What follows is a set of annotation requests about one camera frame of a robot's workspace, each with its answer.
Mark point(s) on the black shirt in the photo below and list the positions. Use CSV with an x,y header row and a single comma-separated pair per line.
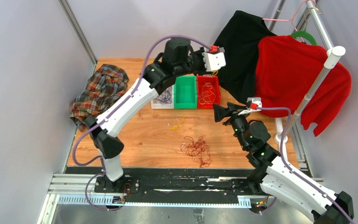
x,y
239,39

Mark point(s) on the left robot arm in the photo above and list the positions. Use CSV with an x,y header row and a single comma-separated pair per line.
x,y
182,56

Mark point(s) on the aluminium frame post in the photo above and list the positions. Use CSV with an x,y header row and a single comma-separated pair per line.
x,y
78,30

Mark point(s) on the green hanger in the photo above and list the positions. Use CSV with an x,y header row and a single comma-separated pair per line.
x,y
305,35

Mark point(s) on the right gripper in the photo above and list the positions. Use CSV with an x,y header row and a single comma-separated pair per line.
x,y
221,112

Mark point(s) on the plaid flannel shirt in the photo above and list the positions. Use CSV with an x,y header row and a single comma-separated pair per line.
x,y
103,89

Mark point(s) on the red sweater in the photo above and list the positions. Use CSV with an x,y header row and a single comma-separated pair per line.
x,y
285,71

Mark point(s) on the white clothes rack pole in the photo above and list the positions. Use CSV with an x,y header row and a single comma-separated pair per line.
x,y
333,56

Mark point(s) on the pink hanger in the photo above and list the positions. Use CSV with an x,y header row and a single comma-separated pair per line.
x,y
291,19

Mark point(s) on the green plastic bin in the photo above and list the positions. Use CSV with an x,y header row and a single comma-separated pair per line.
x,y
185,93

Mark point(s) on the white plastic bin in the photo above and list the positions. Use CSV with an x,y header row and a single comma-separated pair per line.
x,y
165,100

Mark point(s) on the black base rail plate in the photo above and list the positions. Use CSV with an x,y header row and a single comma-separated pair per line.
x,y
181,185

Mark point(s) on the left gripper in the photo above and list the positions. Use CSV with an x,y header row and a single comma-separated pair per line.
x,y
199,53

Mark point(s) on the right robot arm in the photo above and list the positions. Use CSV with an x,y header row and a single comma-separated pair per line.
x,y
275,176

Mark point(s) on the red plastic bin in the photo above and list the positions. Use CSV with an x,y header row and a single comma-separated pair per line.
x,y
208,91

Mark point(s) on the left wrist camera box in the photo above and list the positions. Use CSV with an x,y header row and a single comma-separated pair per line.
x,y
214,61

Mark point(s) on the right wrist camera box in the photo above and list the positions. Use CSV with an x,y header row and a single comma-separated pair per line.
x,y
253,104

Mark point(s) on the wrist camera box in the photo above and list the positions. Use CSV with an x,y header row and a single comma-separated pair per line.
x,y
253,104
214,61

